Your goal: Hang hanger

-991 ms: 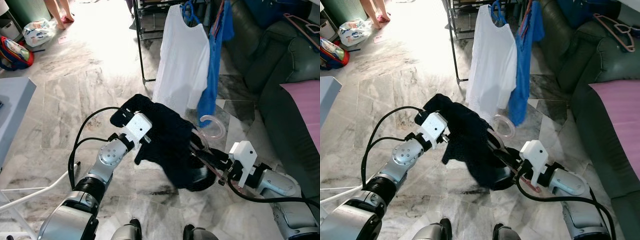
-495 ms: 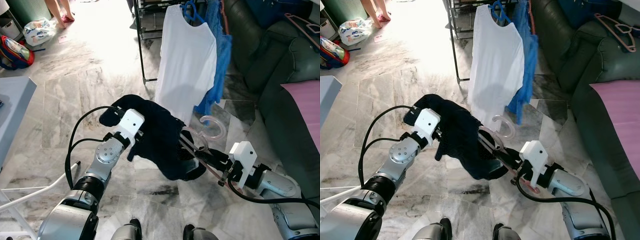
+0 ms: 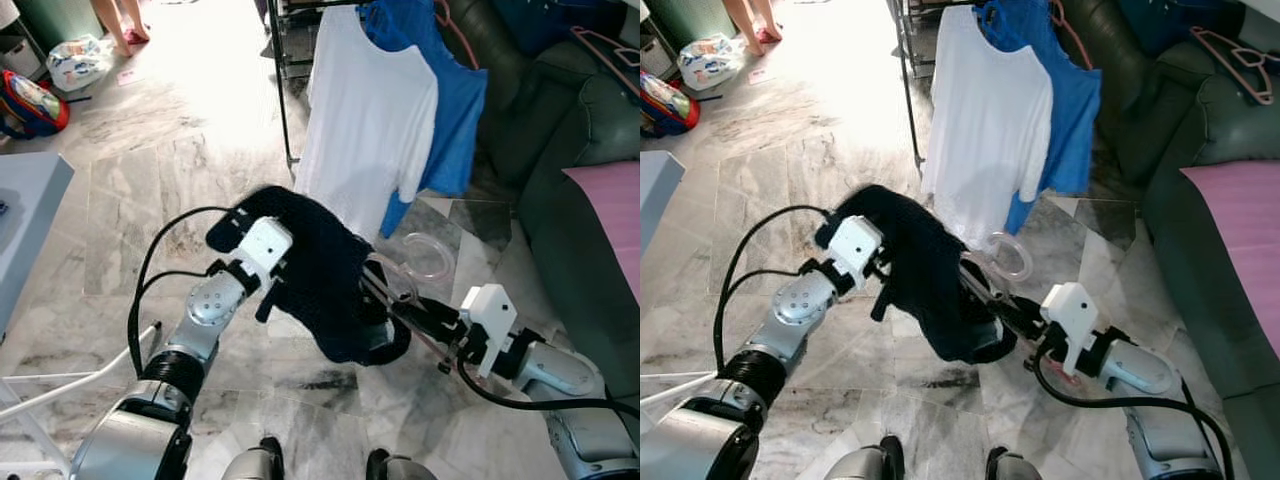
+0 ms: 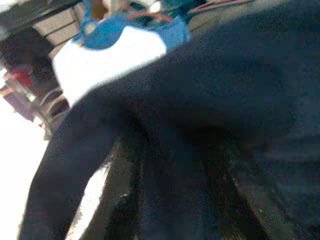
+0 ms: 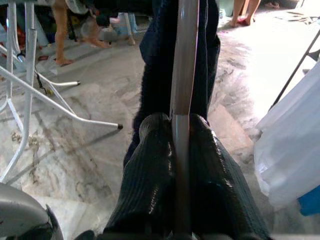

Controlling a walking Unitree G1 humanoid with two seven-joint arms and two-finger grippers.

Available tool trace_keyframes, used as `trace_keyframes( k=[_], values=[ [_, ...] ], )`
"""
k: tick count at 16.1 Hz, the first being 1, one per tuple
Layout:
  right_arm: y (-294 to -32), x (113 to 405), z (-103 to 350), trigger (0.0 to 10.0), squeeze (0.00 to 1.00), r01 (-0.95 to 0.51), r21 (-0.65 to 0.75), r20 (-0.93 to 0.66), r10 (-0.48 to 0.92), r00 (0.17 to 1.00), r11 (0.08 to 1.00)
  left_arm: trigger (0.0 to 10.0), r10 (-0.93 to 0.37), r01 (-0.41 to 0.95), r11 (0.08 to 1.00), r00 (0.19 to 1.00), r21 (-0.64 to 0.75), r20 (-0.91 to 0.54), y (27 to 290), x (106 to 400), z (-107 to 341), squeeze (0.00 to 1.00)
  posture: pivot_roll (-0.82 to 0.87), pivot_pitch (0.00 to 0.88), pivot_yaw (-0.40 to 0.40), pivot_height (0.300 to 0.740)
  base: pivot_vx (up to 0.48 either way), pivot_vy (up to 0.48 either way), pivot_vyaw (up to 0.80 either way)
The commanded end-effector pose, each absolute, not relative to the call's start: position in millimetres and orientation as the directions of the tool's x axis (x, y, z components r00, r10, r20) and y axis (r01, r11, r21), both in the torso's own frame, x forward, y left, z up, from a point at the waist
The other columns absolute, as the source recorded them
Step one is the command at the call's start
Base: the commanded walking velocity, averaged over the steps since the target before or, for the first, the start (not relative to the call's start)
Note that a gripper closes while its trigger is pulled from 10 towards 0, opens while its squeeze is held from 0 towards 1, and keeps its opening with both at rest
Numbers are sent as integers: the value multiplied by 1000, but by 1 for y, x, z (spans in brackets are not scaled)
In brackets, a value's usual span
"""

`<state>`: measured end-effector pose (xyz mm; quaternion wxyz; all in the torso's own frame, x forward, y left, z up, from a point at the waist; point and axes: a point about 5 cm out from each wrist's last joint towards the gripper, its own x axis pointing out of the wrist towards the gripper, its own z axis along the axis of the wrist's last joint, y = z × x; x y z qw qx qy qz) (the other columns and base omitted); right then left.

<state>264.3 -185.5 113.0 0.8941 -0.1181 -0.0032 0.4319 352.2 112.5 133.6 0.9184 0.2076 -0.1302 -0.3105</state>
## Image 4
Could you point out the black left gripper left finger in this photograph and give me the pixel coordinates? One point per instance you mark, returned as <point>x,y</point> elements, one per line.
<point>127,200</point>

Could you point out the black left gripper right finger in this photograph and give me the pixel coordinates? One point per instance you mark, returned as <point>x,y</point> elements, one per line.
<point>230,212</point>

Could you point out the dark navy garment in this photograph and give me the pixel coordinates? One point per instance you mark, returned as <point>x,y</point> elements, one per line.
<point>200,100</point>

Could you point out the white shirt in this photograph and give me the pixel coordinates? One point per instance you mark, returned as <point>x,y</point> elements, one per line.
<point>100,67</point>

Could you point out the blue shirt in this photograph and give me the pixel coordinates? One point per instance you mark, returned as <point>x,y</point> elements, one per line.
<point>110,37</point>

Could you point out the black metal drying rack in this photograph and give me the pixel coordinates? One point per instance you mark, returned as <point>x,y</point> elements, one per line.
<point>60,27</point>

